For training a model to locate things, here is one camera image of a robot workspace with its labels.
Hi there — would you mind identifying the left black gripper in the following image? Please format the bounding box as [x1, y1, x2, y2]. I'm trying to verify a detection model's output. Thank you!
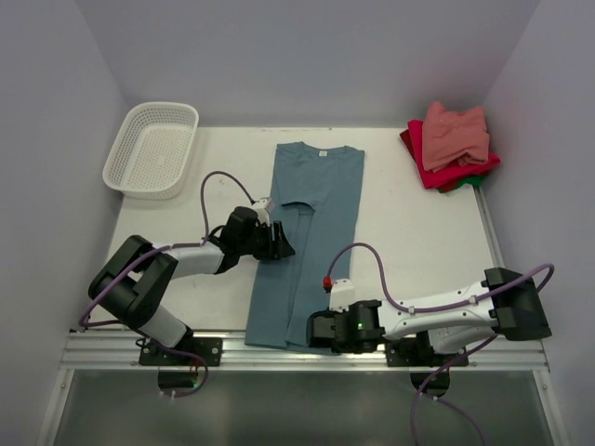
[238, 220, 294, 260]

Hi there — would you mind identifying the blue-grey t shirt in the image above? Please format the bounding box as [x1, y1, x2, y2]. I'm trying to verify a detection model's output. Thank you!
[245, 142, 364, 352]

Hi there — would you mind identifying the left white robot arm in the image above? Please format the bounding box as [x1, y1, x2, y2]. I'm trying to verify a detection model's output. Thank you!
[88, 206, 296, 365]

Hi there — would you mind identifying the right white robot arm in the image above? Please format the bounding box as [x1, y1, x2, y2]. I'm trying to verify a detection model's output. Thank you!
[306, 268, 551, 365]

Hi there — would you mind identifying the white plastic basket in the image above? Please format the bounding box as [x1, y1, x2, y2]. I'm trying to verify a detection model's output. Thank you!
[102, 101, 199, 200]

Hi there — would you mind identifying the folded red shirt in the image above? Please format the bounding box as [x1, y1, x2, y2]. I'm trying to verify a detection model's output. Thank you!
[400, 120, 501, 193]

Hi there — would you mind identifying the folded salmon pink shirt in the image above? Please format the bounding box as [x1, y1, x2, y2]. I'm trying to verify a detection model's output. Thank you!
[422, 101, 490, 172]

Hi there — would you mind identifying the folded green shirt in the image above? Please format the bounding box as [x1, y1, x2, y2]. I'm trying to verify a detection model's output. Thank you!
[454, 175, 486, 190]

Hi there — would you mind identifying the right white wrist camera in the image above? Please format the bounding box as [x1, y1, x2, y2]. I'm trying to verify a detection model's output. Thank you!
[323, 276, 356, 313]

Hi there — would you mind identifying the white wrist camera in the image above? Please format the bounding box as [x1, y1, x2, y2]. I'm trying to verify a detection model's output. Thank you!
[250, 197, 274, 225]
[323, 276, 356, 313]

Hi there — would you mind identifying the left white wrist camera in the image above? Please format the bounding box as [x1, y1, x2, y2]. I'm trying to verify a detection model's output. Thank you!
[250, 197, 274, 225]

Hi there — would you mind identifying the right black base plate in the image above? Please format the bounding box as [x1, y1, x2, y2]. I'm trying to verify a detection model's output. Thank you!
[385, 332, 459, 368]

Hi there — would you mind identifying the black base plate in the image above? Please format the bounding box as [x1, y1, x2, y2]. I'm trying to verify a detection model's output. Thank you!
[135, 335, 223, 367]
[385, 332, 459, 368]

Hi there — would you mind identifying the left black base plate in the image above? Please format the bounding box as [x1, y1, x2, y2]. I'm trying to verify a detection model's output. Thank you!
[135, 335, 223, 367]

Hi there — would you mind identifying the aluminium rail frame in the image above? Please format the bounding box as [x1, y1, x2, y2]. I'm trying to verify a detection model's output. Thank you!
[36, 185, 571, 446]

